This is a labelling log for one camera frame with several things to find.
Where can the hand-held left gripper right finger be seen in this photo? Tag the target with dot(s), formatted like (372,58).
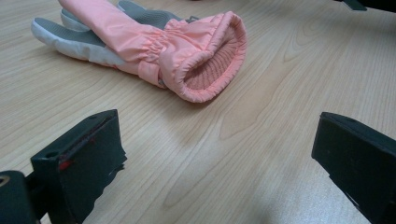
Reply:
(358,161)

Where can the pink ski glove grey palm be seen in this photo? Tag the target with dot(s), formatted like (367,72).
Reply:
(174,53)

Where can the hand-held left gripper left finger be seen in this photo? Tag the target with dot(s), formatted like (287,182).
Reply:
(84,161)

